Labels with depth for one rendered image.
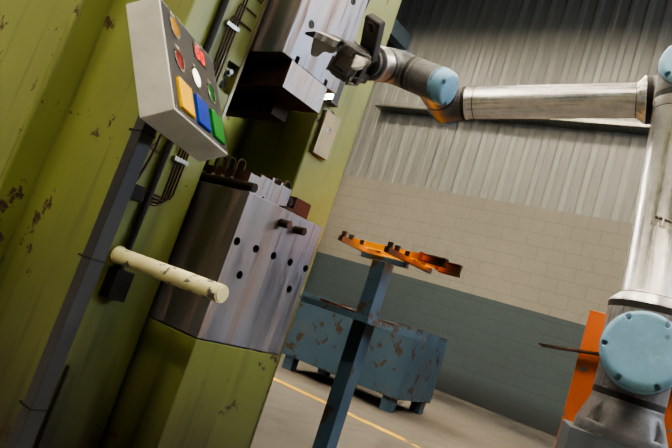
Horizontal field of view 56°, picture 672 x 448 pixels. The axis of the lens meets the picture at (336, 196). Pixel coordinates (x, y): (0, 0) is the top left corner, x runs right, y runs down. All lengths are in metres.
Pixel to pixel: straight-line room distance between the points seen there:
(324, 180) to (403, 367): 3.21
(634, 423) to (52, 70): 1.88
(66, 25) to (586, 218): 8.24
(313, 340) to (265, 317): 3.81
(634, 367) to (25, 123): 1.80
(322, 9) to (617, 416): 1.46
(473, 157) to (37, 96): 8.88
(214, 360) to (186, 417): 0.17
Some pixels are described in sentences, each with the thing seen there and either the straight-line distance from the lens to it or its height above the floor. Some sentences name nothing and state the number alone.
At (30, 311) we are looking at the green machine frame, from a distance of 2.02.
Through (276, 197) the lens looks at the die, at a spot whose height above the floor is 0.95.
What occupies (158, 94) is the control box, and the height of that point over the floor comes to 0.98.
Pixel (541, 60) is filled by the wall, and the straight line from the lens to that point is 10.89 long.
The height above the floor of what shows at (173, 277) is 0.62.
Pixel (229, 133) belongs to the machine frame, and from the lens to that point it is 2.53.
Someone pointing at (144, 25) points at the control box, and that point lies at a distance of 1.50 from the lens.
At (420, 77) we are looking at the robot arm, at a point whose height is 1.28.
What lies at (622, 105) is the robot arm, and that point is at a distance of 1.67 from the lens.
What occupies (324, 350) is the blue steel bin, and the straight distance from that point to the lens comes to 5.79.
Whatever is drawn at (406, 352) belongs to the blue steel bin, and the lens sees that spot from 5.45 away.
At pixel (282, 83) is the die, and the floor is 1.28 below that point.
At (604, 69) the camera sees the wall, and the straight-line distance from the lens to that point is 10.50.
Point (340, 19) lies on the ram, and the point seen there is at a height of 1.60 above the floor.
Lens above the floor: 0.68
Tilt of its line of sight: 9 degrees up
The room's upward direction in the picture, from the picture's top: 19 degrees clockwise
